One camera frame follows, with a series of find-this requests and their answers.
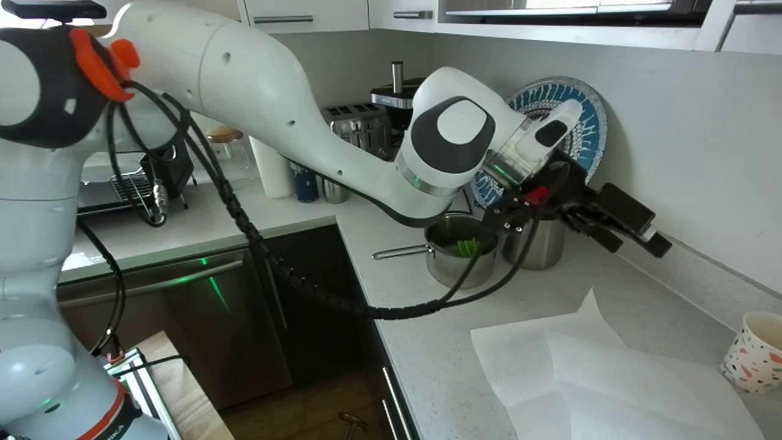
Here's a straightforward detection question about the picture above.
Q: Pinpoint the green plastic toy vegetable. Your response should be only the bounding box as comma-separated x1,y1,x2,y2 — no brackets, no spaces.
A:
449,234,486,260

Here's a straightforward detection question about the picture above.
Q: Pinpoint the steel canister with black lid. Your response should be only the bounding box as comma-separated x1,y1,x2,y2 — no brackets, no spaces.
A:
498,214,570,274

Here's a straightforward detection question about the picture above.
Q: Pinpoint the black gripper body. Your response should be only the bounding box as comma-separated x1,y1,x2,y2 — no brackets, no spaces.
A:
486,154,609,241

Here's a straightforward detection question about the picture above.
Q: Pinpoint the dark cabinet door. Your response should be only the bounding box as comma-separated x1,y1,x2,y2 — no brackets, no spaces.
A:
249,225,372,390

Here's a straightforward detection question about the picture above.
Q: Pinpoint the stainless steel saucepan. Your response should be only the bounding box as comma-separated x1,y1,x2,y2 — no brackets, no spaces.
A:
372,214,502,292

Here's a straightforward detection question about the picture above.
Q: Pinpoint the metal dish rack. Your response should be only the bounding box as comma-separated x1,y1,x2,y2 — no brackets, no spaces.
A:
76,150,161,220

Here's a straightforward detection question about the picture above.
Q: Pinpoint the stainless steel dishwasher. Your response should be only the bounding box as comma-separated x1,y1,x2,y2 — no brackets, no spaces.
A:
51,247,296,410

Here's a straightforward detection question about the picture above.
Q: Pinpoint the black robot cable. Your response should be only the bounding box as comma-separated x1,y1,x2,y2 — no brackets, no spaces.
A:
73,78,543,363

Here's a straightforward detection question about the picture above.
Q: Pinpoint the overhead microwave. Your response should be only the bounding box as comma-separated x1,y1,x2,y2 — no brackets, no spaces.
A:
438,0,719,29

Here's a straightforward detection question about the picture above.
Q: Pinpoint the glass jar with wooden lid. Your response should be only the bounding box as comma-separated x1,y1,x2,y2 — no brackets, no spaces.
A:
204,123,249,165

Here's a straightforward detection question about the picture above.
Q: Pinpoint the wooden board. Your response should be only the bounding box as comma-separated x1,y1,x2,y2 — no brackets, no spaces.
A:
105,329,240,440

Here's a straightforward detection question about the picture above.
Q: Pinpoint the dark drawer with steel handle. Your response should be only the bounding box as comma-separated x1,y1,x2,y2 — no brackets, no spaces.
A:
358,308,422,440

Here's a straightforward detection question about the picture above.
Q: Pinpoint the black and steel coffee appliance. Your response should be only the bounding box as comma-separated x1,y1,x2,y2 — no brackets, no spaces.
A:
370,60,427,113

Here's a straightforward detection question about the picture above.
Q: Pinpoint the white cup with coloured dots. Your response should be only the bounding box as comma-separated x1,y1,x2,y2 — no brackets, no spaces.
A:
719,310,782,399

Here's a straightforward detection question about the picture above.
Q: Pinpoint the white paper towel roll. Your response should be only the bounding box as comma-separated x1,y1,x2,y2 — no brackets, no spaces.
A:
246,134,296,200

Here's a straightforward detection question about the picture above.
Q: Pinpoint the small dark bottle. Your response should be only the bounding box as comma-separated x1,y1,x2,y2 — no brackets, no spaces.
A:
285,162,322,205

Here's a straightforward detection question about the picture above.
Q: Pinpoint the blue and white patterned plate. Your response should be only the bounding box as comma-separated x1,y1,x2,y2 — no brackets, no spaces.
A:
466,77,610,214

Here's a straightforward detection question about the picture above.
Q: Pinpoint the black box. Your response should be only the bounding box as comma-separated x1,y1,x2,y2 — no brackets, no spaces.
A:
139,142,197,198

